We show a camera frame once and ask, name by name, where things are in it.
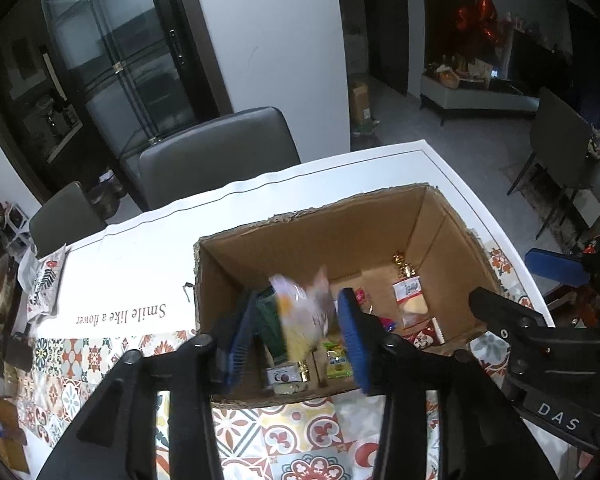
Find clear yellow snack packet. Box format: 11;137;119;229
391;252;428;331

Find large grey dining chair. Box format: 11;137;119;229
120;106;302;211

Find flat cardboard piece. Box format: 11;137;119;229
0;392;31;473

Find red foil balloons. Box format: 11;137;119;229
455;0;498;43

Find floral printed bag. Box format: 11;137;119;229
27;244;71;318

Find white lettered table cloth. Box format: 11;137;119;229
30;140;481;336

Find grey chair with thin legs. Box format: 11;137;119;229
506;86;600;241

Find dark framed glass door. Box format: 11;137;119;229
0;0;233;206

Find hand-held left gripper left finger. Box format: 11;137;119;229
37;287;261;480

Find low white sideboard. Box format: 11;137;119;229
420;72;541;126

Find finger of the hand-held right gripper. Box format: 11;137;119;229
525;249;588;286
469;286;556;347

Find small grey dining chair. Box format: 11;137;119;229
28;181;108;258

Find tall cardboard carton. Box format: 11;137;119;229
348;80;373;128

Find red snack packet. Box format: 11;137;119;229
405;317;446;348

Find white gold-ended snack packet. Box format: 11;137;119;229
267;362;313;393

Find light green snack packet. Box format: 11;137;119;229
322;341;353;378

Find pale yellow snack bag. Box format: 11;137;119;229
267;265;338;361

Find dark room door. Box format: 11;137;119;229
360;0;408;96

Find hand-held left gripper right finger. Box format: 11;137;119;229
336;287;561;480

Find cardboard box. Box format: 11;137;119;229
194;184;506;408

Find patterned tile-print tablecloth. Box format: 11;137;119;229
0;245;556;480

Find dark media console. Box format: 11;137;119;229
510;30;573;96

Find dark green snack packet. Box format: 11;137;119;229
255;287;292;367

